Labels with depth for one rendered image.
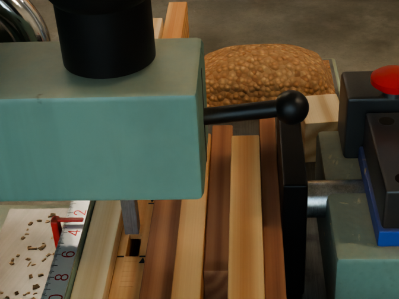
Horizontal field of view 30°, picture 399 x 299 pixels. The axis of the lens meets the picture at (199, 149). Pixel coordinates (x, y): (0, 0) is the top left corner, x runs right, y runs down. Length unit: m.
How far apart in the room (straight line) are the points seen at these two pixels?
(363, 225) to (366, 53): 2.34
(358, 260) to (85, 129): 0.18
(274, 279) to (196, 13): 2.73
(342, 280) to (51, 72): 0.21
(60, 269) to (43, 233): 0.28
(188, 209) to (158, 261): 0.04
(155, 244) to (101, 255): 0.03
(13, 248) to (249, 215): 0.32
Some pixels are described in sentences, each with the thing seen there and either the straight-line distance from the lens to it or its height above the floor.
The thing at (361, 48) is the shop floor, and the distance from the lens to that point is 2.83.
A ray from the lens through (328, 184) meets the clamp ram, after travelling 0.50.
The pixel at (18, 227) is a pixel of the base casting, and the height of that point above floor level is 0.80.
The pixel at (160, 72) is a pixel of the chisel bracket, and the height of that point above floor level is 1.07.
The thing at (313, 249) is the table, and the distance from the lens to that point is 0.54.
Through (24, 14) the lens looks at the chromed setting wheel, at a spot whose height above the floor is 1.05.
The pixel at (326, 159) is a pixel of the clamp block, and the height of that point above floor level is 0.96.
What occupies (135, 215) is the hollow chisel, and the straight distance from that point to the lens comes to 0.47.
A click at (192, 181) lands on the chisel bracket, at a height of 1.01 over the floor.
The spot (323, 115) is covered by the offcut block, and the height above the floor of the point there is 0.94.
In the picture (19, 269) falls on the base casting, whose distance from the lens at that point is 0.70.
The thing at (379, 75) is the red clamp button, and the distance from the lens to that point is 0.50.
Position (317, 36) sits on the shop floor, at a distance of 2.91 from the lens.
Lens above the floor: 1.26
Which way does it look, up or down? 34 degrees down
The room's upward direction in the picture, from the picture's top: 4 degrees counter-clockwise
